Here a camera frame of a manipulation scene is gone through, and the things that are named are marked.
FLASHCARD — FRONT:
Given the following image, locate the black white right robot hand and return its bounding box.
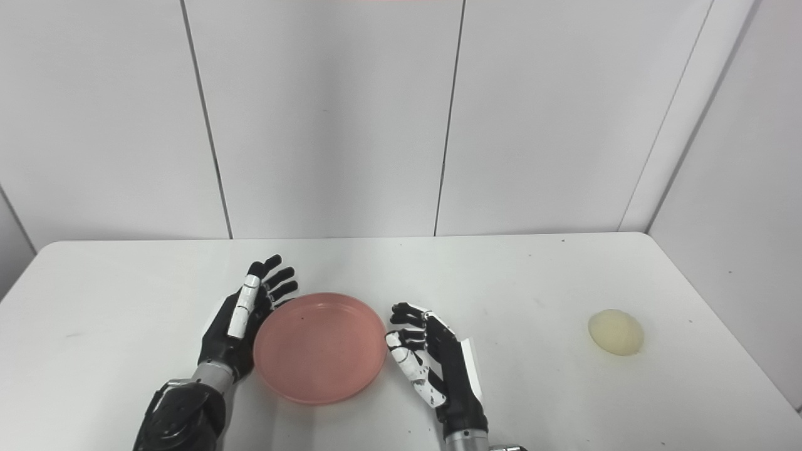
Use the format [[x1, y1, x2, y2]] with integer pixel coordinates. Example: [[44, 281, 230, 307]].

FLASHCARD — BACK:
[[385, 302, 490, 440]]

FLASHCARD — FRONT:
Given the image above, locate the pale yellow steamed bun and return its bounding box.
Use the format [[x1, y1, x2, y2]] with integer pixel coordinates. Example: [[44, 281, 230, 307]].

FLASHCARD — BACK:
[[587, 308, 645, 357]]

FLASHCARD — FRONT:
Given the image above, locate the pink round plate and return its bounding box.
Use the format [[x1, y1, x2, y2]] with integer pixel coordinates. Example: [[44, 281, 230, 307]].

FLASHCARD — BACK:
[[253, 293, 388, 406]]

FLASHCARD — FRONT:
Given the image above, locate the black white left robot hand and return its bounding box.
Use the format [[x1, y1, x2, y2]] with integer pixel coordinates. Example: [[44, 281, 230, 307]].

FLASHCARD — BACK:
[[197, 254, 299, 383]]

